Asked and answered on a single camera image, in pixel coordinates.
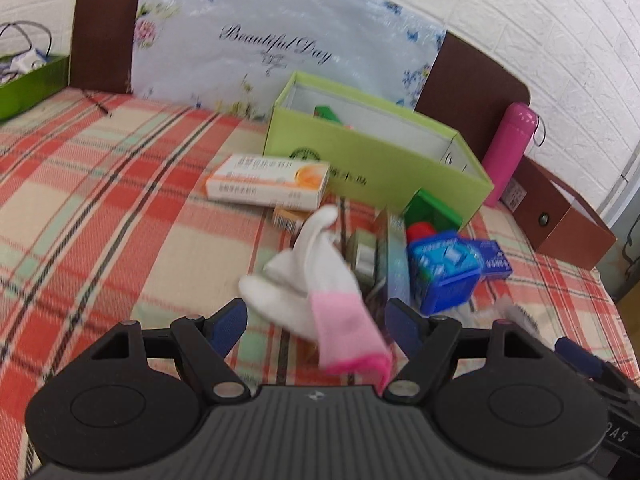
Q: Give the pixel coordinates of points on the floral plastic bedding bag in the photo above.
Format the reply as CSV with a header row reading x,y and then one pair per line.
x,y
280,35

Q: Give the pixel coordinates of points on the dark teal flat box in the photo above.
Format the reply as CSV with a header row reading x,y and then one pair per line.
x,y
392,255

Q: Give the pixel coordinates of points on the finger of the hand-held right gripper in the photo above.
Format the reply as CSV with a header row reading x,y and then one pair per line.
x,y
580,357

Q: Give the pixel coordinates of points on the green packet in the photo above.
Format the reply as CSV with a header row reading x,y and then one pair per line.
x,y
329,112

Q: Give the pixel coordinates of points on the green plastic box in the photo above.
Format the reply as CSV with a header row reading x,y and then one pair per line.
x,y
432,207

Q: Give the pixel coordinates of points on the white and pink sock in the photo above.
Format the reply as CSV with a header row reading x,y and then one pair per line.
x,y
325,285

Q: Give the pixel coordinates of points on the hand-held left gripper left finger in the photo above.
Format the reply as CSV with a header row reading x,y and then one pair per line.
x,y
227,327

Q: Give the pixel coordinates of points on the clear plastic comb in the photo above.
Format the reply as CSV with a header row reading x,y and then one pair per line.
x,y
520,317

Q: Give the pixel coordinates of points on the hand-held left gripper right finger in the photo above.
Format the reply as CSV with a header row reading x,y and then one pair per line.
x,y
404,330

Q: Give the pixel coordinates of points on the small tan cardboard box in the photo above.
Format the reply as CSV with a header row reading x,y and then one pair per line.
x,y
289,218

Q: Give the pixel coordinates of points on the plaid bed sheet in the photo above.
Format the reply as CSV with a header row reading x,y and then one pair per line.
x,y
110,200

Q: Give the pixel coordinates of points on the brown headboard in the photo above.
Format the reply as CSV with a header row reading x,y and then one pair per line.
x,y
475,80

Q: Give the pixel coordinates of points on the red cap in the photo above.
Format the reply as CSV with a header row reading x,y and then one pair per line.
x,y
420,232

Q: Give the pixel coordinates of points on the pink thermos bottle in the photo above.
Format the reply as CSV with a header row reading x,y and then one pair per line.
x,y
507,152

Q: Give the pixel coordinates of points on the light green cardboard box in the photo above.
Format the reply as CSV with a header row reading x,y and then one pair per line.
x,y
360,160

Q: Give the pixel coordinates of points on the grey green small box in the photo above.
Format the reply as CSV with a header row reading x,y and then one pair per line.
x,y
362,255

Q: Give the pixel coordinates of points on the white and orange medicine box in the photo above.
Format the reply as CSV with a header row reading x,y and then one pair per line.
x,y
270,180

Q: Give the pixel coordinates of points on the dark green cardboard box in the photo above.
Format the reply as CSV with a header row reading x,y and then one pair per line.
x,y
30,85

